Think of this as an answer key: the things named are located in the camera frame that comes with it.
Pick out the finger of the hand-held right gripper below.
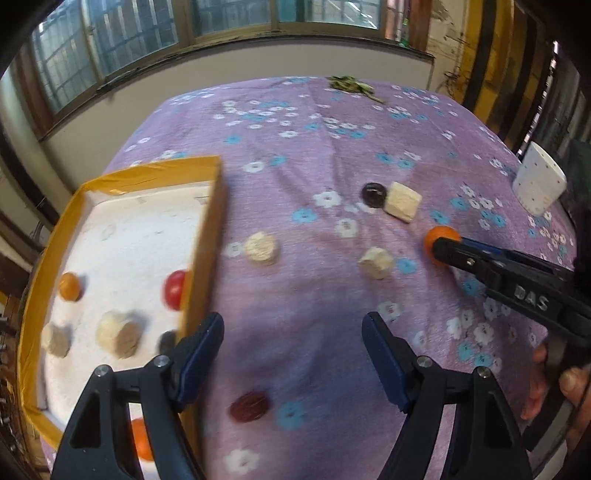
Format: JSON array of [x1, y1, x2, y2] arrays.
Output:
[[459, 237, 522, 264], [431, 236, 497, 280]]

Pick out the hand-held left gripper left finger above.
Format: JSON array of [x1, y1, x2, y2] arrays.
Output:
[[52, 311, 225, 480]]

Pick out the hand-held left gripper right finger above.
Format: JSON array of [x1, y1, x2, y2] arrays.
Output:
[[361, 312, 529, 480]]

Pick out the orange mandarin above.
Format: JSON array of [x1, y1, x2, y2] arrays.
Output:
[[59, 272, 84, 302], [130, 418, 154, 461], [424, 225, 462, 266]]

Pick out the red cherry tomato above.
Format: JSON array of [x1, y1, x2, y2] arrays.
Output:
[[164, 270, 188, 309]]

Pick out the beige round foam slice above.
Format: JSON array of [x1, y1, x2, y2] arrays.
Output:
[[243, 232, 280, 267], [41, 323, 75, 358], [96, 310, 141, 360]]

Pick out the white foam tray yellow rim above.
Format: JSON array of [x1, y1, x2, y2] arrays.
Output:
[[16, 156, 227, 480]]

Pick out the person's right hand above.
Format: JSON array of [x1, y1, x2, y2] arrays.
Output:
[[522, 344, 591, 467]]

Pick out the red date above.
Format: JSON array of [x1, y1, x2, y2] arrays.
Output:
[[230, 391, 271, 423]]

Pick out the purple floral tablecloth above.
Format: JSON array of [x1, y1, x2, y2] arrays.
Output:
[[39, 76, 580, 480]]

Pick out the white foam cube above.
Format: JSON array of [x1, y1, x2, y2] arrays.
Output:
[[383, 181, 423, 223]]

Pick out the small white foam chunk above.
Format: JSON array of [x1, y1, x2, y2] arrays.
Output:
[[358, 247, 394, 280]]

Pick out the white dotted paper cup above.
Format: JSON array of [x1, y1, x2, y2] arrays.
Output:
[[512, 141, 568, 216]]

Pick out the yellow black striped panel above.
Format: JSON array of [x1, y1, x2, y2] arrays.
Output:
[[462, 0, 559, 155]]

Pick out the green leafy sprig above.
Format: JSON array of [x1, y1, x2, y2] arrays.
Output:
[[328, 75, 384, 103]]

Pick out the wooden framed window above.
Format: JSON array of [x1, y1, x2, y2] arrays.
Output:
[[18, 0, 435, 139]]

